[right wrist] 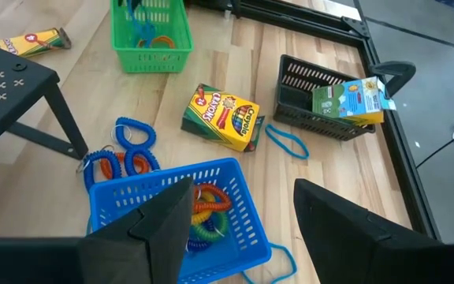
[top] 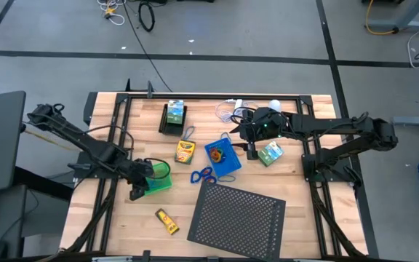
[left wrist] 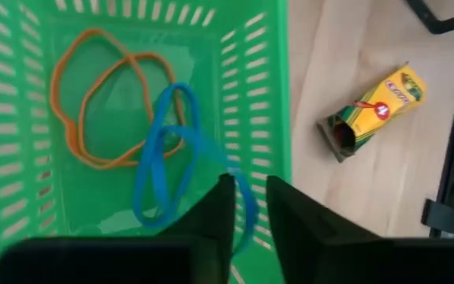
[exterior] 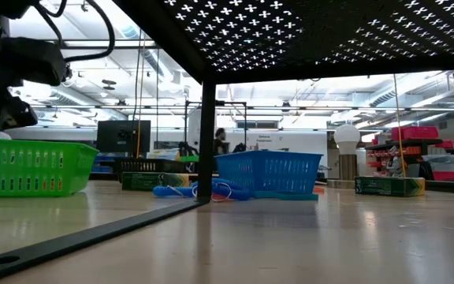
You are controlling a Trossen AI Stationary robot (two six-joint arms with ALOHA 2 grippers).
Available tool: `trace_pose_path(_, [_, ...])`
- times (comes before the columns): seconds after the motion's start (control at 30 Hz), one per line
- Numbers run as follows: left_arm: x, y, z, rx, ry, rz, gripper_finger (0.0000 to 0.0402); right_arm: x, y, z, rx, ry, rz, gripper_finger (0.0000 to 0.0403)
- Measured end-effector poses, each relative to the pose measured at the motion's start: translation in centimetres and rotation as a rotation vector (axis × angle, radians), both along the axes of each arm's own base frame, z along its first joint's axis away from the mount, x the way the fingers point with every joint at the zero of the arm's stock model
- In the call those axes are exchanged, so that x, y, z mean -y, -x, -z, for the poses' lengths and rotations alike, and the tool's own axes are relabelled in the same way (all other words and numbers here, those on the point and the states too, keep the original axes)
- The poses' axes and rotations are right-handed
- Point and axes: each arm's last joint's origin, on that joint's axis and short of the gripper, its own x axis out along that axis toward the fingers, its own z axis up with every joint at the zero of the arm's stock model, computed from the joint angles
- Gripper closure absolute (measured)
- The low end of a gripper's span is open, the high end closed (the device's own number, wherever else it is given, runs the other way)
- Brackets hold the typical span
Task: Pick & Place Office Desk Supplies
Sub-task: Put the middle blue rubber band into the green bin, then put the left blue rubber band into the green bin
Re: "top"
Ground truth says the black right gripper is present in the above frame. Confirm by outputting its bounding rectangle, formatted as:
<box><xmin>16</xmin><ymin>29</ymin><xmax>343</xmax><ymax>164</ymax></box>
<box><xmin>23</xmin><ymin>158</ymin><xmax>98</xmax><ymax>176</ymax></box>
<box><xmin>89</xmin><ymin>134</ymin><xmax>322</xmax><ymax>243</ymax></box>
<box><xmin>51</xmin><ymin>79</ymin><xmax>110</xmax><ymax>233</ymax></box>
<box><xmin>229</xmin><ymin>107</ymin><xmax>295</xmax><ymax>148</ymax></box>

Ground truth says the green plastic basket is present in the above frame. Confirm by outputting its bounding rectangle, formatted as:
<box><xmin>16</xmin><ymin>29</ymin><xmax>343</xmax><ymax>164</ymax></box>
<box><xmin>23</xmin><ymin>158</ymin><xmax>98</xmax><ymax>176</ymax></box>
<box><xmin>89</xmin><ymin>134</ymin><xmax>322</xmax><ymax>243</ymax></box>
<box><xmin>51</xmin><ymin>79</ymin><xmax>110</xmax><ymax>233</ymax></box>
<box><xmin>143</xmin><ymin>162</ymin><xmax>174</xmax><ymax>197</ymax></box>

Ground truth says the blue plastic basket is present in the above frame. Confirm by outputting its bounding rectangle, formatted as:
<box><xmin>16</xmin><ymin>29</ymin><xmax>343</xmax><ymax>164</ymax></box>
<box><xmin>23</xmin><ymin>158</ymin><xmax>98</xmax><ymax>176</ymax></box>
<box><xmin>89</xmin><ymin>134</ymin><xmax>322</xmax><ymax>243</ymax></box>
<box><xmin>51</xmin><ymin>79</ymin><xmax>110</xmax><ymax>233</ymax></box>
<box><xmin>204</xmin><ymin>137</ymin><xmax>242</xmax><ymax>178</ymax></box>

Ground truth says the dark green picture box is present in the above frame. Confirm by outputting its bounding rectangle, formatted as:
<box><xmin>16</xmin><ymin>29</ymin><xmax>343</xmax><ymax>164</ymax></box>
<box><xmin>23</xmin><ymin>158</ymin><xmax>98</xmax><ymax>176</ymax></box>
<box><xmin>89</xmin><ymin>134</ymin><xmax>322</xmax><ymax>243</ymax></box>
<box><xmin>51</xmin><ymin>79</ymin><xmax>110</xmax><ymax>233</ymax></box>
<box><xmin>257</xmin><ymin>140</ymin><xmax>285</xmax><ymax>168</ymax></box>

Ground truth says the yellow crayon box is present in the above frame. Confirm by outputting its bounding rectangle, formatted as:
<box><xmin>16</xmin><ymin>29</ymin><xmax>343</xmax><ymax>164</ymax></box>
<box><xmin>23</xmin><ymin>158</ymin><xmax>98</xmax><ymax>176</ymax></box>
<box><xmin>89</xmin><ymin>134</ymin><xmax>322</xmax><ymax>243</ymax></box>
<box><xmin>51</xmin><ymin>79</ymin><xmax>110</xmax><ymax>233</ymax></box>
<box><xmin>174</xmin><ymin>139</ymin><xmax>196</xmax><ymax>165</ymax></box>

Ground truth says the grey-blue rubber band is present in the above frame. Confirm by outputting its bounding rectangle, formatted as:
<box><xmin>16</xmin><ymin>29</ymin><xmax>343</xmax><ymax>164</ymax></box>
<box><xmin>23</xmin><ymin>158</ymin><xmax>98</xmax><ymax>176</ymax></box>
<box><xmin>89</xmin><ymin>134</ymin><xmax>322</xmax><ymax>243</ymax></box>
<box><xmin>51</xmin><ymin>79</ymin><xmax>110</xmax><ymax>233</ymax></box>
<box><xmin>182</xmin><ymin>125</ymin><xmax>196</xmax><ymax>142</ymax></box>

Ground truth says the yellow glue package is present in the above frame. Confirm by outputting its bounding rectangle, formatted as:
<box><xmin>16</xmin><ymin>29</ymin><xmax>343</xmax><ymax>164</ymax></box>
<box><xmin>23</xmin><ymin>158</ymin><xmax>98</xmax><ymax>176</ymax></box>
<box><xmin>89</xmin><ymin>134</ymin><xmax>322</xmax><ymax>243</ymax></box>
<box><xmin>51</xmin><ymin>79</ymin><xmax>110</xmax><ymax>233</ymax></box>
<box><xmin>154</xmin><ymin>208</ymin><xmax>180</xmax><ymax>236</ymax></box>

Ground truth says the black perforated metal stand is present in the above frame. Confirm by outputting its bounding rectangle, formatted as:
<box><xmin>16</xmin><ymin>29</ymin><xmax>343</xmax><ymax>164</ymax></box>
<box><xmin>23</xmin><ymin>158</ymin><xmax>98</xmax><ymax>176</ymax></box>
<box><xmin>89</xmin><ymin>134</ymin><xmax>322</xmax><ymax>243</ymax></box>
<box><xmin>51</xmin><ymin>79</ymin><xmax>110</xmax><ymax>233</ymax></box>
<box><xmin>186</xmin><ymin>180</ymin><xmax>287</xmax><ymax>261</ymax></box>

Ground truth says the black desk tray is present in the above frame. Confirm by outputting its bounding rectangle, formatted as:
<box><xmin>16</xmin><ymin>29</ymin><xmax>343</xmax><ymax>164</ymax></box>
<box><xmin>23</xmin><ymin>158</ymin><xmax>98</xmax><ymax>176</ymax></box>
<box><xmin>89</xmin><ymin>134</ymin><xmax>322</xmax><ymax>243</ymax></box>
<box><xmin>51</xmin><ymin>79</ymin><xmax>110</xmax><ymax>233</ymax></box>
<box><xmin>158</xmin><ymin>103</ymin><xmax>188</xmax><ymax>138</ymax></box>

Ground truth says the black desk crossbar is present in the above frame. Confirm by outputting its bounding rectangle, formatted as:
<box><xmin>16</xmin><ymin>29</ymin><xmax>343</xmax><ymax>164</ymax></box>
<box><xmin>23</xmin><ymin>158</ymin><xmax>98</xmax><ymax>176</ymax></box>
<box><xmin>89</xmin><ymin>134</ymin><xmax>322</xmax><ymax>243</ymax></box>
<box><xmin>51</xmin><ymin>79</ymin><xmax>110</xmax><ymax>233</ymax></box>
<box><xmin>12</xmin><ymin>165</ymin><xmax>74</xmax><ymax>203</ymax></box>

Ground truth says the grey desk foot bar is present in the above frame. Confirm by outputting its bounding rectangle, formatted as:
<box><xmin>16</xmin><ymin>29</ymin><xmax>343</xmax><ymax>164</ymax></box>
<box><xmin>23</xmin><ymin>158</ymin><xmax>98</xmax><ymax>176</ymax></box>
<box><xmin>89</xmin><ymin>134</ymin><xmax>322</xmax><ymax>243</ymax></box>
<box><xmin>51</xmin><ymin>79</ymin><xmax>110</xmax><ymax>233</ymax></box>
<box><xmin>392</xmin><ymin>114</ymin><xmax>419</xmax><ymax>128</ymax></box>

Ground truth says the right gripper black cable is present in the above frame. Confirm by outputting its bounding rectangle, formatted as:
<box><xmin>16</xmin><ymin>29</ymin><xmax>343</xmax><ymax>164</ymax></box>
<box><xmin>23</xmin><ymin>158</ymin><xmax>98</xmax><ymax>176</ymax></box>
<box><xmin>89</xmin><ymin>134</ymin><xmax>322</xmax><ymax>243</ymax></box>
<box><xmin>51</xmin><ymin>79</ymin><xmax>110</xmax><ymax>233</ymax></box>
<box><xmin>230</xmin><ymin>107</ymin><xmax>256</xmax><ymax>127</ymax></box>

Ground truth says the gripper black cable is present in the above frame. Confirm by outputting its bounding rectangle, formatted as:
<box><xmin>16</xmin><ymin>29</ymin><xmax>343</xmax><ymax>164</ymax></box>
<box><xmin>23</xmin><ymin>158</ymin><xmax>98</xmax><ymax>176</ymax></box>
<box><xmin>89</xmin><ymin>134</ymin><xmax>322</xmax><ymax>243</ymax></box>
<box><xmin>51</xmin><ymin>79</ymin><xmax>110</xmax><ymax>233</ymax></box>
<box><xmin>85</xmin><ymin>124</ymin><xmax>172</xmax><ymax>180</ymax></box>
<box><xmin>230</xmin><ymin>107</ymin><xmax>256</xmax><ymax>127</ymax></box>

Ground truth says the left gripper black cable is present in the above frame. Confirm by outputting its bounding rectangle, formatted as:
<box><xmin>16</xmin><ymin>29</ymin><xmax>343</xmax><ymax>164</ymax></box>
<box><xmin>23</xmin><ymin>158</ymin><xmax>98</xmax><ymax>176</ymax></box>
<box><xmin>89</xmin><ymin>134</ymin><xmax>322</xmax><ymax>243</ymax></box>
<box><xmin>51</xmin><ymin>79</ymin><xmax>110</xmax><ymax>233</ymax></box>
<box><xmin>85</xmin><ymin>124</ymin><xmax>172</xmax><ymax>180</ymax></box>

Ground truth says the black aluminium table frame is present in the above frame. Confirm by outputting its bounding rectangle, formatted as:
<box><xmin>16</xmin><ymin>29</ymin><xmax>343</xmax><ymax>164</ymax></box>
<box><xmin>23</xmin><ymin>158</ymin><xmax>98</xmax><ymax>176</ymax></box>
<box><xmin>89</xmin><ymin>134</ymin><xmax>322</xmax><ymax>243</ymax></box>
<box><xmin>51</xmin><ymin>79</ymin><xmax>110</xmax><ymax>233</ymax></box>
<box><xmin>62</xmin><ymin>78</ymin><xmax>380</xmax><ymax>262</ymax></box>

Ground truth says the yellow cable by monitor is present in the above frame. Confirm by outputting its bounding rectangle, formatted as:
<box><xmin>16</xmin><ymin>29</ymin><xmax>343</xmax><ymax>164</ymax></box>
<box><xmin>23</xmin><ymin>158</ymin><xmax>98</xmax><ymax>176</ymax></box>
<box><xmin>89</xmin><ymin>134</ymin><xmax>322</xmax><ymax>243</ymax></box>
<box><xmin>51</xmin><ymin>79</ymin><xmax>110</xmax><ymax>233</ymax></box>
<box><xmin>23</xmin><ymin>129</ymin><xmax>83</xmax><ymax>153</ymax></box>

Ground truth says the long black floor cable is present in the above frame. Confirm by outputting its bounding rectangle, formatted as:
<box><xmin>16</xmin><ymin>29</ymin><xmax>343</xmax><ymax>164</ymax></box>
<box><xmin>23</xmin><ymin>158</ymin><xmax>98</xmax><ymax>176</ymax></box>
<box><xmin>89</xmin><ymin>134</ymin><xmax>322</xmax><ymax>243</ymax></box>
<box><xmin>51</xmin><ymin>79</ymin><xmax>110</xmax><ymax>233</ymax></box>
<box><xmin>121</xmin><ymin>0</ymin><xmax>174</xmax><ymax>94</ymax></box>

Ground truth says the black coiled floor cable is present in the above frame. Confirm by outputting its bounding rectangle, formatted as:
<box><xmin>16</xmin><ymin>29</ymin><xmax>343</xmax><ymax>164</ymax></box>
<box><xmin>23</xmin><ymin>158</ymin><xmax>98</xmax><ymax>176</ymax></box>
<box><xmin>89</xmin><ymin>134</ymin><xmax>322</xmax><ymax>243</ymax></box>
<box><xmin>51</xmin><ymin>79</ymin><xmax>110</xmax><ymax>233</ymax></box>
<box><xmin>137</xmin><ymin>0</ymin><xmax>156</xmax><ymax>33</ymax></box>

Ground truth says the white floor cable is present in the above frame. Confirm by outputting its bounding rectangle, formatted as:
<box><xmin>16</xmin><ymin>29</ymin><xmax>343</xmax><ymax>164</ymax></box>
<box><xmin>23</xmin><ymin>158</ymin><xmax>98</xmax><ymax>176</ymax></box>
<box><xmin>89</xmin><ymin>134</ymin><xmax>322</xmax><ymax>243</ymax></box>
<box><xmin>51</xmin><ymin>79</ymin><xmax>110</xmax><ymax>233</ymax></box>
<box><xmin>96</xmin><ymin>0</ymin><xmax>127</xmax><ymax>26</ymax></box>

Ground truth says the yellow floor cable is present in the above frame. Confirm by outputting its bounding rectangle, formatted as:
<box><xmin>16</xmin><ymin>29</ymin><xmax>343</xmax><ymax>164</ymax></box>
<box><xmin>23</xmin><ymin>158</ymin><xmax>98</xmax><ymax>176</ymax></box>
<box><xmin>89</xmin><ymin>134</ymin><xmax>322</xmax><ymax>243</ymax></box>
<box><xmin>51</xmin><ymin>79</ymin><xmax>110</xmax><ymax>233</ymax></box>
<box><xmin>364</xmin><ymin>0</ymin><xmax>399</xmax><ymax>36</ymax></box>

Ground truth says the white cable loop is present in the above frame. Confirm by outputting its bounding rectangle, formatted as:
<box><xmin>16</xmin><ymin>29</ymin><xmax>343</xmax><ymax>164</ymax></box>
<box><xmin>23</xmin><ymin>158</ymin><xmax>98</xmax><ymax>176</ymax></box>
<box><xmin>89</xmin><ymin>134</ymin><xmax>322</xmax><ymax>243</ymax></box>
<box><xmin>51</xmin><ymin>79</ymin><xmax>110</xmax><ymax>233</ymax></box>
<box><xmin>407</xmin><ymin>28</ymin><xmax>419</xmax><ymax>70</ymax></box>

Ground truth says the grey desk frame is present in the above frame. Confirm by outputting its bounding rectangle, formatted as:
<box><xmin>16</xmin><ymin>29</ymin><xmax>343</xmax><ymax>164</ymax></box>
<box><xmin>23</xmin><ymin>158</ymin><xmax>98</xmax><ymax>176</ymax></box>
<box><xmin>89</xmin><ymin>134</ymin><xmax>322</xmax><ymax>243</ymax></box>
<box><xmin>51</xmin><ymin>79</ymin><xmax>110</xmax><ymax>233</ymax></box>
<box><xmin>362</xmin><ymin>0</ymin><xmax>419</xmax><ymax>32</ymax></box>

